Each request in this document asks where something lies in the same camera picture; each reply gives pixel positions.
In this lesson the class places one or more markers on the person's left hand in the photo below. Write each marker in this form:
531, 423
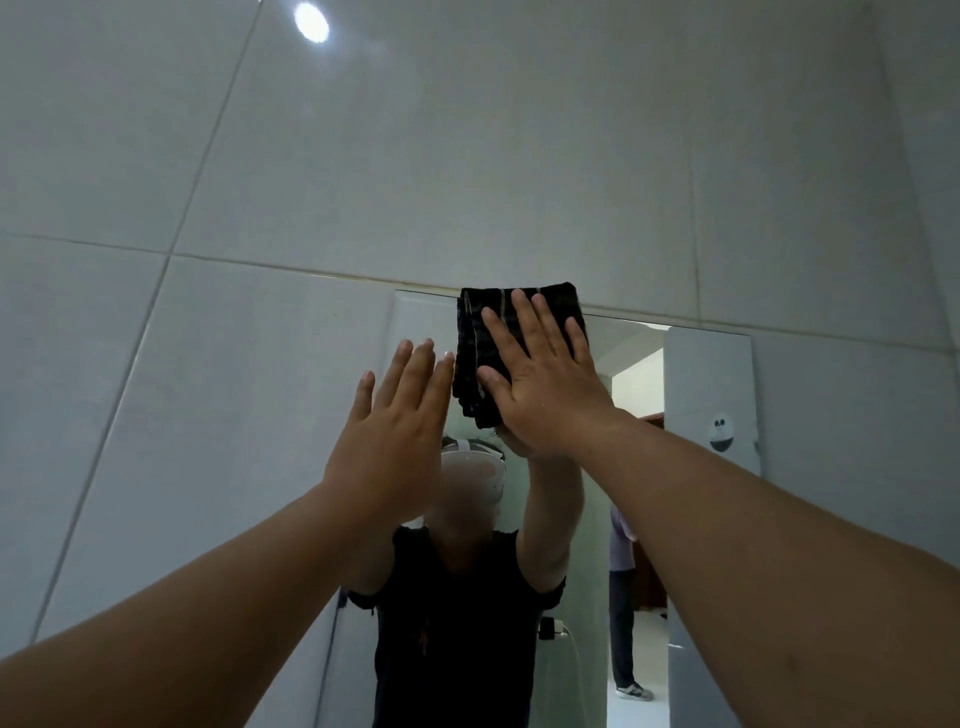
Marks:
390, 450

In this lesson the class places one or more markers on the person's right hand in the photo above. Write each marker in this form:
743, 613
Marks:
551, 397

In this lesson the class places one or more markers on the black checked cloth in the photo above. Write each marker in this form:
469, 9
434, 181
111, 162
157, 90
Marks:
472, 330

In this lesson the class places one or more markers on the frameless wall mirror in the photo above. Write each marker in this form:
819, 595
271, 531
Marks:
705, 375

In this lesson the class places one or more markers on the person's left forearm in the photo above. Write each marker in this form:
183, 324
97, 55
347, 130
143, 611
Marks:
172, 622

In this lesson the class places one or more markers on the person's right forearm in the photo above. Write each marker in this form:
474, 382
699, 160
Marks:
787, 585

